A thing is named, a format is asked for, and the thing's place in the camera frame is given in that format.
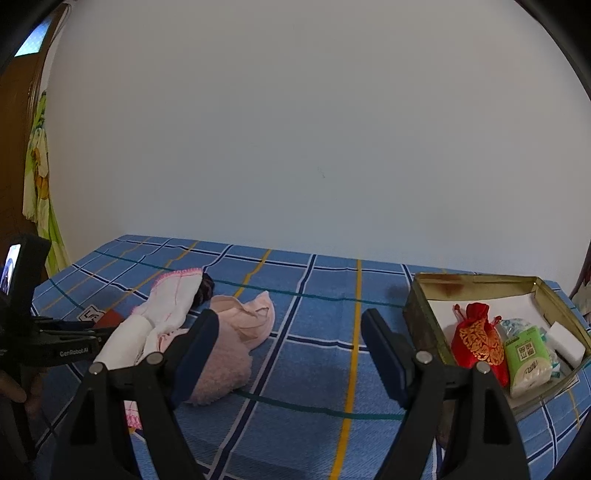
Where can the white paper lining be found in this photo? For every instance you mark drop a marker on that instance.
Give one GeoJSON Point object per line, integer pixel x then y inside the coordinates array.
{"type": "Point", "coordinates": [508, 309]}

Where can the patterned checked fabric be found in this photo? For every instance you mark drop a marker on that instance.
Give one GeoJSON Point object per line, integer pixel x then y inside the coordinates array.
{"type": "Point", "coordinates": [582, 286]}

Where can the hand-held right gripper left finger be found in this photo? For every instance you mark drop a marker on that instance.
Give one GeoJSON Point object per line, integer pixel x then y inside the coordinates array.
{"type": "Point", "coordinates": [198, 355]}

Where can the white towel with pink trim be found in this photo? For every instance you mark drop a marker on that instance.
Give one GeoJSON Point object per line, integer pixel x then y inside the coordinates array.
{"type": "Point", "coordinates": [171, 295]}

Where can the rusty metal tin box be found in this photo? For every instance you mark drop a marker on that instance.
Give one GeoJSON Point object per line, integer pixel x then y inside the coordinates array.
{"type": "Point", "coordinates": [425, 323]}

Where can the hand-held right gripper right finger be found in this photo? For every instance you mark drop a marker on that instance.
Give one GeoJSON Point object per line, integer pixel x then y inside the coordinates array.
{"type": "Point", "coordinates": [388, 360]}

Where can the yellow green hanging cloth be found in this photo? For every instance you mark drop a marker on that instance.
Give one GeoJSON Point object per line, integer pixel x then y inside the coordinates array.
{"type": "Point", "coordinates": [39, 184]}

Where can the white printed tag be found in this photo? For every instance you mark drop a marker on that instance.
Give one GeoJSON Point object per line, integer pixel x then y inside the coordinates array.
{"type": "Point", "coordinates": [90, 314]}

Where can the brown wooden door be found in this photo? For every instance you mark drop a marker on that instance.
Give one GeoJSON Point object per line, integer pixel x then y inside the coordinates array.
{"type": "Point", "coordinates": [14, 138]}

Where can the person's left hand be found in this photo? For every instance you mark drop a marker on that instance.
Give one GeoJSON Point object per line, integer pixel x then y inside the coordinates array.
{"type": "Point", "coordinates": [16, 387]}

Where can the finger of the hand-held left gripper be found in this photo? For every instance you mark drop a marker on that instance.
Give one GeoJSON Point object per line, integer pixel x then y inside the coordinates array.
{"type": "Point", "coordinates": [69, 325]}

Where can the dark red flat item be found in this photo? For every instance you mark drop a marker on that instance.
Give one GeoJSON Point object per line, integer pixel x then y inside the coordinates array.
{"type": "Point", "coordinates": [111, 318]}

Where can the white foam sponge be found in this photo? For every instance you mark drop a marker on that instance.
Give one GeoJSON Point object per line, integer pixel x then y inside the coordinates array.
{"type": "Point", "coordinates": [565, 344]}

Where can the green tissue packet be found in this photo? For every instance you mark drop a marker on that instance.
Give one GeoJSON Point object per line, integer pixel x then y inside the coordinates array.
{"type": "Point", "coordinates": [526, 364]}

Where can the blue plaid bed sheet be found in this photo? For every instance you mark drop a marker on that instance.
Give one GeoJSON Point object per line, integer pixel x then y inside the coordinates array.
{"type": "Point", "coordinates": [314, 323]}

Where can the dark purple scrunchie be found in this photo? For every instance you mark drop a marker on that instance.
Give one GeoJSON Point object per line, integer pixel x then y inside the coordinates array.
{"type": "Point", "coordinates": [205, 286]}

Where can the small transom window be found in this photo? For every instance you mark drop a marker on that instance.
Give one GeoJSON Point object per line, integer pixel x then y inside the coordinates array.
{"type": "Point", "coordinates": [32, 39]}

